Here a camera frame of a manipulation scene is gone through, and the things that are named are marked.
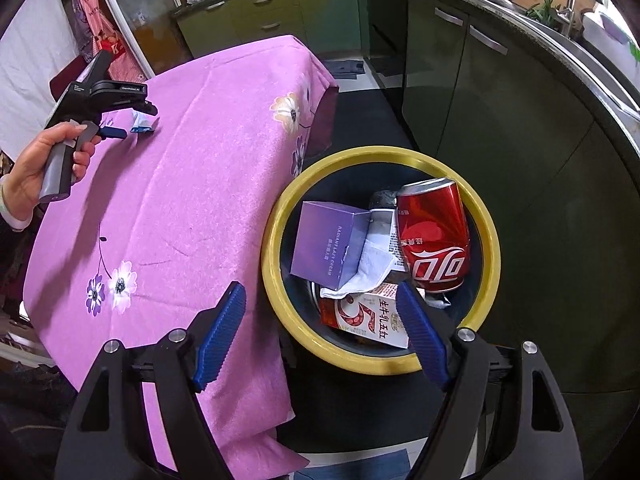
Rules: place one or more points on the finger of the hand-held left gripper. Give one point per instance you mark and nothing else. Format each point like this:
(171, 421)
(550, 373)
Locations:
(145, 108)
(112, 133)

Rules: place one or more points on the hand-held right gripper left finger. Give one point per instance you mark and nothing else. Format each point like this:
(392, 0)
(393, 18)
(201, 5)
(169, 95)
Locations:
(220, 340)

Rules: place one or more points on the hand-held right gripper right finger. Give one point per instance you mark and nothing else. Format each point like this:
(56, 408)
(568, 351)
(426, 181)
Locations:
(420, 335)

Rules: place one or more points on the blue and white packet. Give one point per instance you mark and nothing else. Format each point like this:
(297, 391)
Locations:
(142, 125)

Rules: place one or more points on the red and white carton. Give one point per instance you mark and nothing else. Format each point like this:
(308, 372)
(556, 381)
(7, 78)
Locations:
(360, 317)

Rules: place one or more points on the white paper wrapper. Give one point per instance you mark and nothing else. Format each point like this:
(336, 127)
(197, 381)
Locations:
(375, 260)

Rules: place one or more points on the red soda can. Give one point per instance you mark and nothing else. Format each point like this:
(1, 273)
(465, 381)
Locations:
(430, 230)

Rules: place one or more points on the purple cardboard box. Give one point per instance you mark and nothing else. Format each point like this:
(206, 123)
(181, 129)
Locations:
(325, 240)

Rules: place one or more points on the yellow-rimmed black waste bin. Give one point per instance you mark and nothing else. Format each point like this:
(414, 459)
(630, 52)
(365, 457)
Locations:
(380, 153)

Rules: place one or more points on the person's left forearm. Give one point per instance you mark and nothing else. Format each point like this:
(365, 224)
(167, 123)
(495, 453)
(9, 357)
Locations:
(11, 225)

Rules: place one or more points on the person's left hand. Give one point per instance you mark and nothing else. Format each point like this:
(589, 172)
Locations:
(27, 175)

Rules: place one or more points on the white hanging cloth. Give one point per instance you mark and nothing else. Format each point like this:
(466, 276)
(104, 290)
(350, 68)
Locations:
(25, 60)

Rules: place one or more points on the purple floral tablecloth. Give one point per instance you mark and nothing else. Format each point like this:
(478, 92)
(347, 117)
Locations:
(200, 160)

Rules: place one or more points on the red patterned hanging bags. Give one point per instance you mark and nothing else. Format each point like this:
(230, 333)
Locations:
(95, 15)

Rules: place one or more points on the white-framed glass door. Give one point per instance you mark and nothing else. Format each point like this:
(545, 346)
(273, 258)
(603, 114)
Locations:
(135, 5)

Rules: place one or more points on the light green base cabinets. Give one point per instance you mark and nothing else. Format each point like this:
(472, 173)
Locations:
(240, 10)

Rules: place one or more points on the dark grey rounded object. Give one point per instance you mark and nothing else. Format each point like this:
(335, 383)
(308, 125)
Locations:
(382, 199)

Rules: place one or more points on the blue floor mat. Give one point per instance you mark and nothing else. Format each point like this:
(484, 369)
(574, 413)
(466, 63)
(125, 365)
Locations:
(350, 466)

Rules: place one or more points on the dark blue floor cloth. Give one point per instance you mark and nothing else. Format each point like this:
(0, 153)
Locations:
(347, 69)

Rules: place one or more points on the dark green base cabinets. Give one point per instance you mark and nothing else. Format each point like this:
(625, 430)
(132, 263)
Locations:
(500, 135)

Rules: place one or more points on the steel sink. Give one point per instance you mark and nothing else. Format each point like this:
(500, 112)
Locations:
(600, 65)

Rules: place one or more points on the green leafy vegetables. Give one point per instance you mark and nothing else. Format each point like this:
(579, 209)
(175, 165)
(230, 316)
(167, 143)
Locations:
(545, 12)

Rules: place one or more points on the purple plastic bowl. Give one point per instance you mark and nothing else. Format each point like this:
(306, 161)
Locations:
(612, 27)

